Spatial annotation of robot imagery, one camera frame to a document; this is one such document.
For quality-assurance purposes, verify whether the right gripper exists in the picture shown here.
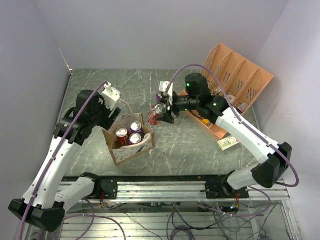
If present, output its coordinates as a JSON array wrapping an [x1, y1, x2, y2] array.
[[155, 91, 200, 123]]

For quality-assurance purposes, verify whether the red cola can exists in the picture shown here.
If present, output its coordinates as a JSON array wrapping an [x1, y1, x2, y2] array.
[[115, 127, 130, 146], [147, 102, 166, 126]]

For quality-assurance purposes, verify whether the red cola can back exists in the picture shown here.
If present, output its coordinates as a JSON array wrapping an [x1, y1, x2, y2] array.
[[115, 127, 130, 146]]

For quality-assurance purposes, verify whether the purple fanta can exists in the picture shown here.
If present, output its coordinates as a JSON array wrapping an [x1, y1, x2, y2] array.
[[129, 133, 143, 146], [155, 92, 162, 103], [129, 120, 145, 138]]

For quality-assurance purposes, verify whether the purple Fanta can front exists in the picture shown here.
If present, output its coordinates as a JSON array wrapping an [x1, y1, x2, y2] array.
[[129, 133, 143, 146]]

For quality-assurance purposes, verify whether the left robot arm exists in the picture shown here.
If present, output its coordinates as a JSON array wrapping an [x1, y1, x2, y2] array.
[[8, 87, 121, 233]]

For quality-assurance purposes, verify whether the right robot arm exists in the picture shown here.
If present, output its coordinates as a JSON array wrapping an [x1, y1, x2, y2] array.
[[155, 73, 292, 198]]

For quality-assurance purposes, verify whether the purple Fanta can back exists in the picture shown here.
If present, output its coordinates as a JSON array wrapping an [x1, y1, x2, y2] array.
[[155, 92, 162, 103]]

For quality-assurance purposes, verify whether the yellow eraser block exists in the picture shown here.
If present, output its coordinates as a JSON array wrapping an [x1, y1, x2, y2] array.
[[202, 119, 211, 126]]

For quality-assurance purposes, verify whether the green white small box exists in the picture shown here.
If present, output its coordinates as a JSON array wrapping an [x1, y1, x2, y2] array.
[[217, 135, 240, 152]]

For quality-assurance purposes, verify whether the orange plastic desk organizer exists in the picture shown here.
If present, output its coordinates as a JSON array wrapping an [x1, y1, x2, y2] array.
[[186, 43, 274, 140]]

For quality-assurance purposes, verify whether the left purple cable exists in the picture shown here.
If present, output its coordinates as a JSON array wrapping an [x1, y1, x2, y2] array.
[[17, 81, 126, 240]]

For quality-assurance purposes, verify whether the purple cable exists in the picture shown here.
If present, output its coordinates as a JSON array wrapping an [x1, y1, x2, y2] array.
[[17, 81, 126, 240], [163, 63, 300, 218]]

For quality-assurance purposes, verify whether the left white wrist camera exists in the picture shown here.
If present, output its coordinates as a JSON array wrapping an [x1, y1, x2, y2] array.
[[101, 82, 121, 111]]

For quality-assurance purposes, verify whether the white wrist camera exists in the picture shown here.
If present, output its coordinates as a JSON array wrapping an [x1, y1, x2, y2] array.
[[101, 82, 121, 111], [159, 81, 173, 106]]

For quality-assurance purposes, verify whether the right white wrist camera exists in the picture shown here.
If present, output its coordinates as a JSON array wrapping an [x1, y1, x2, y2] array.
[[159, 81, 173, 106]]

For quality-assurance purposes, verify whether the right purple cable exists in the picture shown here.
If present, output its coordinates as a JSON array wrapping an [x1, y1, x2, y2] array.
[[163, 63, 300, 218]]

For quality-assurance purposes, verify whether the aluminium mounting rail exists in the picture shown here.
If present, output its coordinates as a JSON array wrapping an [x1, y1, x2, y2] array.
[[101, 175, 290, 203]]

